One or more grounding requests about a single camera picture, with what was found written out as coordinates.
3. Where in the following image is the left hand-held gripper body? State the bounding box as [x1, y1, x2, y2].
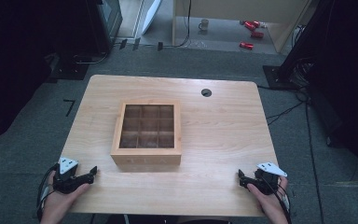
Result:
[52, 157, 90, 194]

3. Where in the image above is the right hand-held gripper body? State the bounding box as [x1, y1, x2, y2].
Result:
[249, 161, 288, 196]

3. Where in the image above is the wooden compartment box with glass lid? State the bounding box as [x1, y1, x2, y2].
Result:
[110, 99, 183, 166]

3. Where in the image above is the person's left hand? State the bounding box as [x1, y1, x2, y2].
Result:
[39, 171, 91, 224]

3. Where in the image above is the person's right hand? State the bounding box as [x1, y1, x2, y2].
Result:
[246, 175, 290, 224]

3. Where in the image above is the white board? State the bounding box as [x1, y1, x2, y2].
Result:
[141, 0, 163, 35]

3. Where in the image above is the right hand-held gripper cable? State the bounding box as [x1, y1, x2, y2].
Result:
[256, 169, 293, 224]

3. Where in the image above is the hand-held gripper cable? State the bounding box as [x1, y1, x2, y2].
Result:
[35, 163, 59, 220]
[256, 169, 293, 224]

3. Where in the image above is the left hand-held gripper cable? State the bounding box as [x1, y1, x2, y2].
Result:
[35, 163, 59, 220]

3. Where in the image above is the black floor cable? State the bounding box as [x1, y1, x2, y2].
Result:
[256, 83, 325, 224]

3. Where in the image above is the black stand base plate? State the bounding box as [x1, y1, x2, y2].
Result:
[262, 64, 302, 91]

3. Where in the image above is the black hanging cable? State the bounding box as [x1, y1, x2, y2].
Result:
[162, 0, 192, 49]

